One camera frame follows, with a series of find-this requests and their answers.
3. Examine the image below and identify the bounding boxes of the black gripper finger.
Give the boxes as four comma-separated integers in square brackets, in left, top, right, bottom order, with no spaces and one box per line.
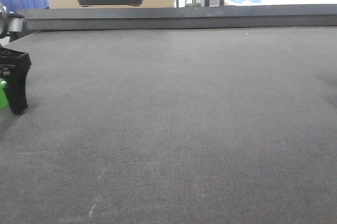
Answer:
[1,47,32,115]

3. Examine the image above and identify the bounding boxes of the green block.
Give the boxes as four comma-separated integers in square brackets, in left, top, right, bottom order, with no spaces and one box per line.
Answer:
[0,79,8,110]

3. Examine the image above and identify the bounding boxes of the black conveyor frame rail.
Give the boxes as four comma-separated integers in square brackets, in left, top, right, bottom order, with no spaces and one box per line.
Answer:
[18,4,336,31]

